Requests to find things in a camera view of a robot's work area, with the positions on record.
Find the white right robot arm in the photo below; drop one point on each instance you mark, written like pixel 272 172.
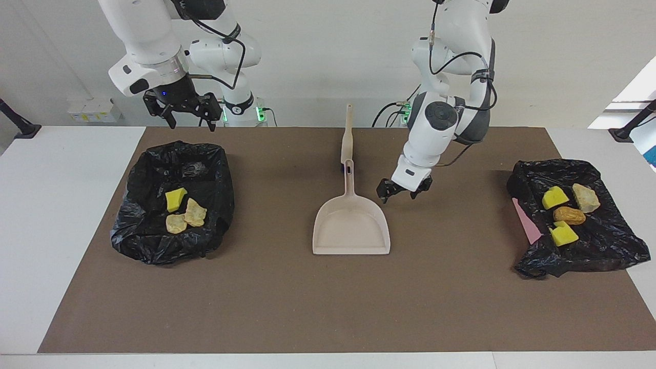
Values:
pixel 154 46

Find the yellow and green sponge piece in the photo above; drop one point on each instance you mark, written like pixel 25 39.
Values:
pixel 555 198

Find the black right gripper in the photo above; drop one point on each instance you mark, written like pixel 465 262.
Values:
pixel 177 97

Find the teal box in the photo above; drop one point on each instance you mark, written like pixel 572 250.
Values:
pixel 651 154

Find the pink bin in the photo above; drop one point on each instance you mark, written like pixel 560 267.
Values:
pixel 528 225

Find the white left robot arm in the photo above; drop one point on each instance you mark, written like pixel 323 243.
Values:
pixel 441 113

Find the white socket box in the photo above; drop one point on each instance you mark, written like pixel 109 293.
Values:
pixel 95 110

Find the beige plastic dustpan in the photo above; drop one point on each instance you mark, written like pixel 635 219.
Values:
pixel 351 230

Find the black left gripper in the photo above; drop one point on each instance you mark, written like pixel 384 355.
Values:
pixel 407 188

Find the black trash bag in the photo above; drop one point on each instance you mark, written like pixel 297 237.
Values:
pixel 594 246
pixel 154 169

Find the brown table mat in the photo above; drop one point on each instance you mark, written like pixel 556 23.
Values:
pixel 328 297

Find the brown sponge piece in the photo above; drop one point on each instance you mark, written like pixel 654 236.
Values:
pixel 569 215

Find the black clamp stand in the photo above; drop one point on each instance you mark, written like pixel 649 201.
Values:
pixel 630 128
pixel 20 125

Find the pale beige sponge piece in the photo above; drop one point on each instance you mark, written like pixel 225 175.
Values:
pixel 586 198
pixel 176 224
pixel 195 212

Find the beige brush with black bristles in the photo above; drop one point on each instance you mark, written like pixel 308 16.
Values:
pixel 347 138

